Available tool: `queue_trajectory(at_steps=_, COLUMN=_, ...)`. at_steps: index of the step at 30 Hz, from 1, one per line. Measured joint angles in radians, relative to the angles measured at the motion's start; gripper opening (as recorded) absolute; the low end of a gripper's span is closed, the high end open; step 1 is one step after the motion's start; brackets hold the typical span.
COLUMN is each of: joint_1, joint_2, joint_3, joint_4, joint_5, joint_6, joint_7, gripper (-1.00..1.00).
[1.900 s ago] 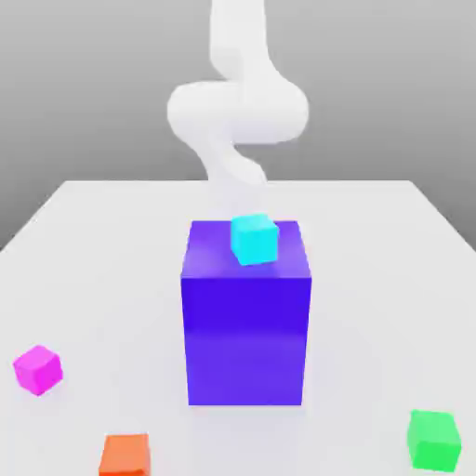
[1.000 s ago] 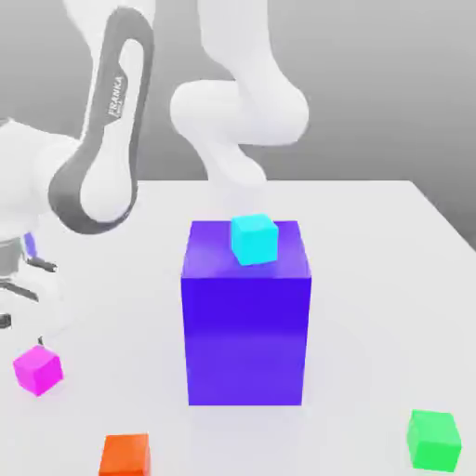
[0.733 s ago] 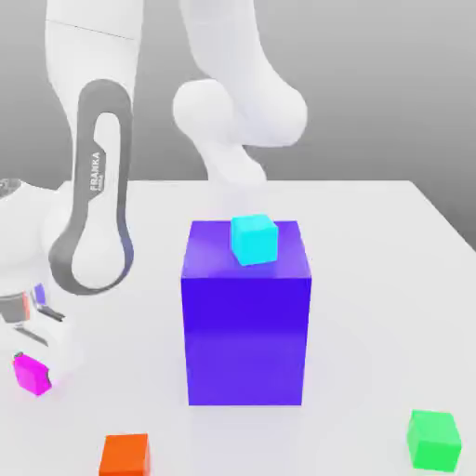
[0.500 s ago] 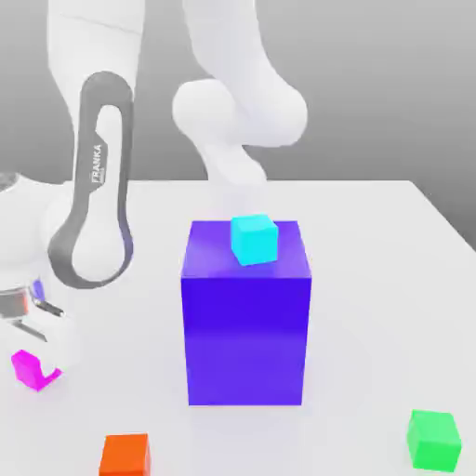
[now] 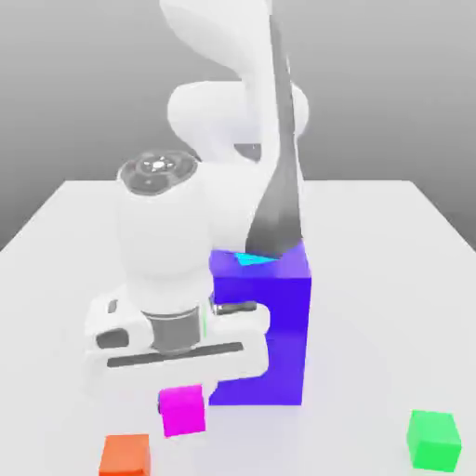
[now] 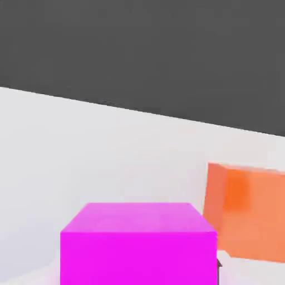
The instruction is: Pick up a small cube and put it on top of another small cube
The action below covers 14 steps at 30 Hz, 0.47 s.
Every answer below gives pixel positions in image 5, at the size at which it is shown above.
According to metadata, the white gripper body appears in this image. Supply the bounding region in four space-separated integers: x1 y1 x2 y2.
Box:
82 322 271 400

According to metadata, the small magenta cube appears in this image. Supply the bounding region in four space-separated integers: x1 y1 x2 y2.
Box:
157 384 207 439

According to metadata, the small cyan cube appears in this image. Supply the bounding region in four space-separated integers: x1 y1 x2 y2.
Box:
232 251 280 268

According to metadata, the small orange cube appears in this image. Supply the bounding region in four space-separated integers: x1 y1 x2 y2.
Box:
99 433 152 476

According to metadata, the small green cube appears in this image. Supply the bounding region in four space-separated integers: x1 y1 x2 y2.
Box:
405 409 463 473

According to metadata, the large blue box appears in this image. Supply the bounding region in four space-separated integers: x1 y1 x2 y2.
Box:
207 239 312 407

